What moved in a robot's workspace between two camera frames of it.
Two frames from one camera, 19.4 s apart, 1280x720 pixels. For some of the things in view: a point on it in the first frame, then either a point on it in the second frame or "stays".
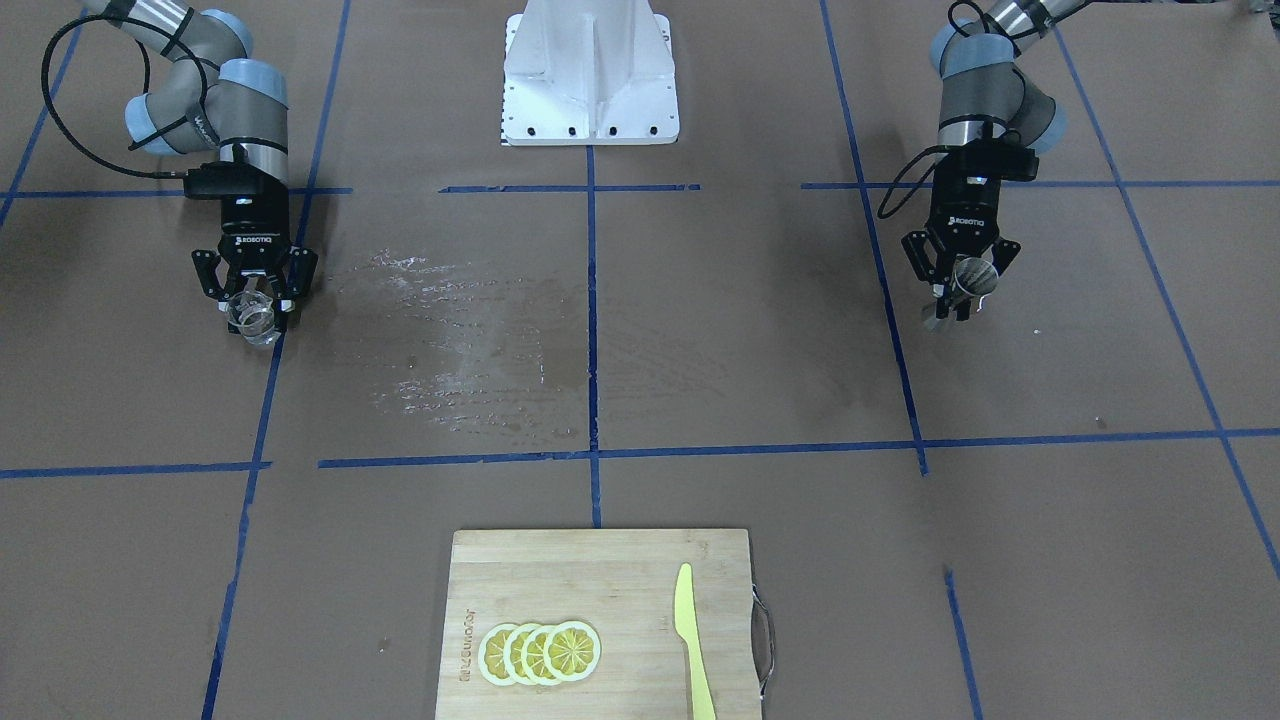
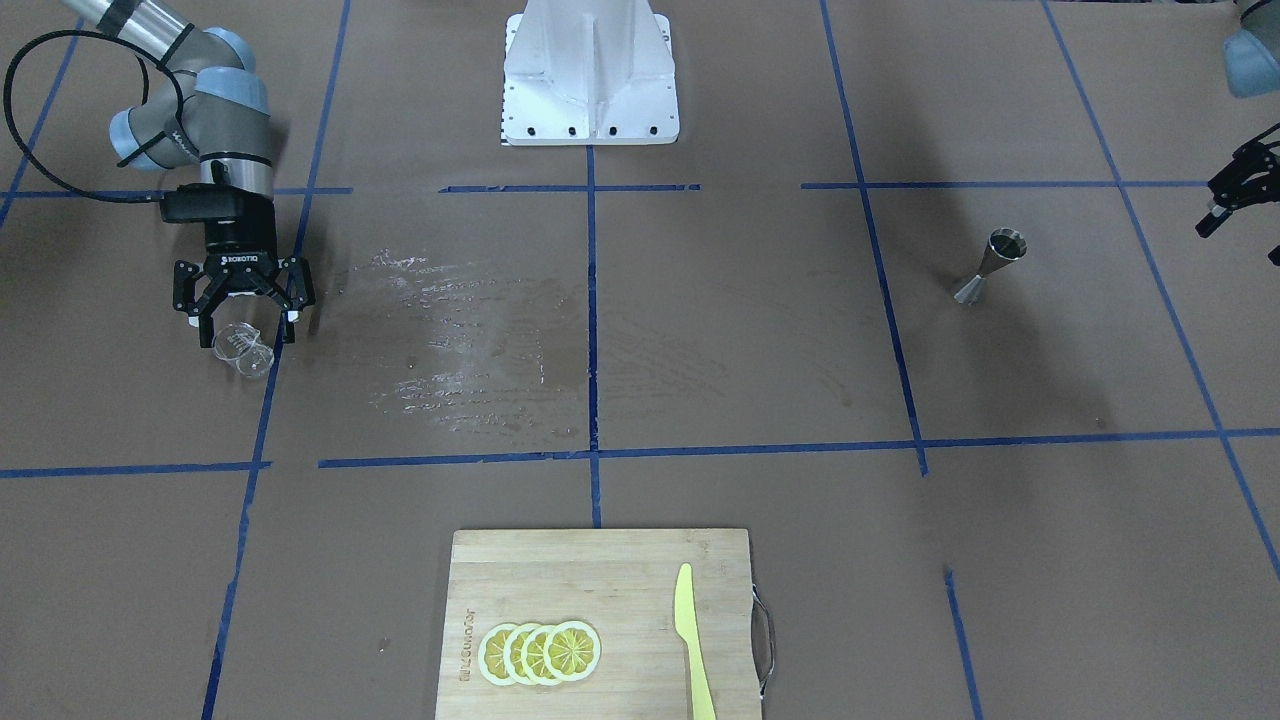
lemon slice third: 512,654 stays
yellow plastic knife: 686,625 stays
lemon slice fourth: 491,651 stays
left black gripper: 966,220 -> 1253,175
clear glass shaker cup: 251,313 -> 240,345
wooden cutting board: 623,584 stays
